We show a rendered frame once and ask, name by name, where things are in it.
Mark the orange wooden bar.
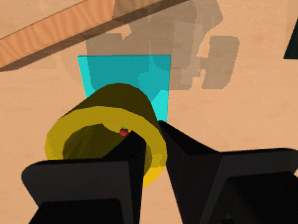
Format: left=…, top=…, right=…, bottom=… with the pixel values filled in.
left=0, top=0, right=188, bottom=72

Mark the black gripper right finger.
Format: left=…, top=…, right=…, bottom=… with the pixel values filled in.
left=158, top=120, right=298, bottom=224

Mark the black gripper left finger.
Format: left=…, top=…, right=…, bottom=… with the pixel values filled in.
left=21, top=130, right=146, bottom=224

